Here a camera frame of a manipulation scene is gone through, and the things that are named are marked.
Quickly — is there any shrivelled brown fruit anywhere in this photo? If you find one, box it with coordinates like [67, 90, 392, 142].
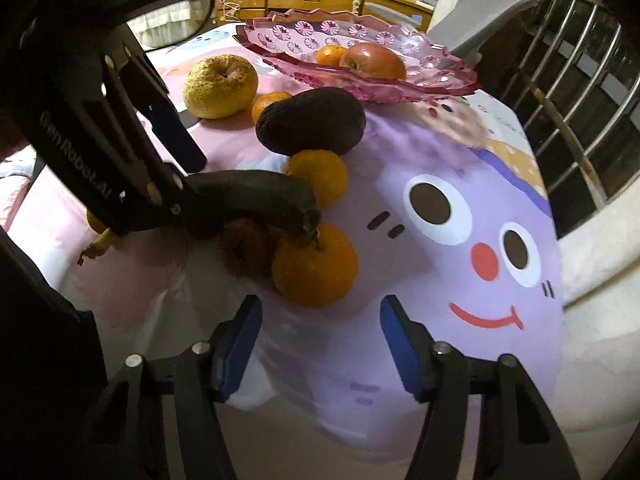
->
[220, 217, 282, 278]

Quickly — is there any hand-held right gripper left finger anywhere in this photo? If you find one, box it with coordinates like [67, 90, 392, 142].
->
[80, 294, 264, 480]

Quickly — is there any blackened banana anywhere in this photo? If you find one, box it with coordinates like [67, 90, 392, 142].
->
[77, 170, 323, 267]

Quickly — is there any cartoon face printed blanket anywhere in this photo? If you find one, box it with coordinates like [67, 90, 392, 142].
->
[0, 22, 565, 480]

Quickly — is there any wooden cabinet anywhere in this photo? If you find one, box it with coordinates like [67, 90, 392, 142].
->
[214, 0, 438, 33]

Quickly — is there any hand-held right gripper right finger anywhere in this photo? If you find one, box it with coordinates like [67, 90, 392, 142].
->
[379, 294, 581, 480]

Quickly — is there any dark avocado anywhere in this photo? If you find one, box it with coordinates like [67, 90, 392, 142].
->
[255, 86, 367, 157]

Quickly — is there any pink glass fruit plate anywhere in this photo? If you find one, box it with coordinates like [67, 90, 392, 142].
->
[234, 9, 480, 105]

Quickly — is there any metal railing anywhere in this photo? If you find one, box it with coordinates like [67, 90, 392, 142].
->
[492, 0, 640, 241]

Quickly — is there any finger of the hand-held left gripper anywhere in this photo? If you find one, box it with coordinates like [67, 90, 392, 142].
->
[102, 54, 202, 223]
[120, 42, 209, 174]

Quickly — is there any yellow speckled pear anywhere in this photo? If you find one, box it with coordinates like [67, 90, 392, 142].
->
[182, 54, 259, 120]

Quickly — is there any large orange with stem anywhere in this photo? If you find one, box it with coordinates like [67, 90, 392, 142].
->
[271, 222, 359, 309]

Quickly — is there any medium orange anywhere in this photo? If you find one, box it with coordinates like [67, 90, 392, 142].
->
[284, 149, 349, 209]

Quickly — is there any white cushion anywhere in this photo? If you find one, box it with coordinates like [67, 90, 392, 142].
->
[552, 200, 640, 433]

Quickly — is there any red apple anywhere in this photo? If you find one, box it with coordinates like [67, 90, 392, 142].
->
[339, 42, 407, 81]

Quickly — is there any grey chair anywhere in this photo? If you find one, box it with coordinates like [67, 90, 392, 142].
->
[427, 0, 542, 61]

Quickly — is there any person's dark clothing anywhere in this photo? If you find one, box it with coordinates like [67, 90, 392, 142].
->
[0, 232, 108, 480]

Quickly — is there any white curtain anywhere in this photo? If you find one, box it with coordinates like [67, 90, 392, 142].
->
[127, 0, 213, 51]

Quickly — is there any small orange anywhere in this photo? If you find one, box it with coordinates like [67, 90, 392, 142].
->
[86, 207, 111, 235]
[251, 90, 294, 125]
[316, 44, 347, 67]

